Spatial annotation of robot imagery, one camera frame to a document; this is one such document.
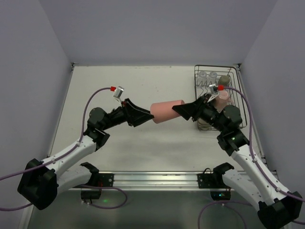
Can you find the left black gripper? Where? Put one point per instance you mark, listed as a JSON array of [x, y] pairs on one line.
[[128, 112]]

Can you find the clear glass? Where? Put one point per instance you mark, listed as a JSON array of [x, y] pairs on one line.
[[201, 77], [212, 77]]

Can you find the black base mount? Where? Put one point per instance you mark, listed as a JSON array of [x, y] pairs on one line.
[[104, 181], [212, 180]]

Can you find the tall pink plastic cup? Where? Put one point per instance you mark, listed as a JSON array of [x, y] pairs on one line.
[[163, 111]]

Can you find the pink ceramic mug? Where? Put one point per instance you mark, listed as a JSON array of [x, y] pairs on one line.
[[222, 100]]

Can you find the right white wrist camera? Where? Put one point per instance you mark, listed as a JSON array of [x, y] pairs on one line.
[[213, 91]]

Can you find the aluminium mounting rail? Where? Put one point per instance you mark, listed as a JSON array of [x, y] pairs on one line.
[[150, 180]]

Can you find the grey-green ceramic cup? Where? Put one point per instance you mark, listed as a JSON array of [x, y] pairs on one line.
[[224, 80]]

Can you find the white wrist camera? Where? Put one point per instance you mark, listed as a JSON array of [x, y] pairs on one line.
[[213, 91], [117, 93]]

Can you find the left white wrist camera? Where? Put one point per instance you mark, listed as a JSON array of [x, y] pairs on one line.
[[117, 93]]

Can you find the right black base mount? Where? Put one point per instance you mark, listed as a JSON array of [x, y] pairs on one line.
[[212, 180]]

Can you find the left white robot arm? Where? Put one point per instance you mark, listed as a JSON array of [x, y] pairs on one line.
[[45, 179]]

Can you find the left clear glass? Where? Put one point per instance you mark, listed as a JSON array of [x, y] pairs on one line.
[[201, 77]]

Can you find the right clear glass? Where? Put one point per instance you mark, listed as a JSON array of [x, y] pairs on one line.
[[212, 77]]

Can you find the wire dish rack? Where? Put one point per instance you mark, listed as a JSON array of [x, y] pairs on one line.
[[237, 100]]

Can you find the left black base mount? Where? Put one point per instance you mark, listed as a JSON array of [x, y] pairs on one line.
[[104, 181]]

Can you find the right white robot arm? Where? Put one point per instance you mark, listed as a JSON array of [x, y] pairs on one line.
[[275, 204]]

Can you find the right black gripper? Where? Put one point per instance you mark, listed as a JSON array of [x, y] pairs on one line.
[[198, 109]]

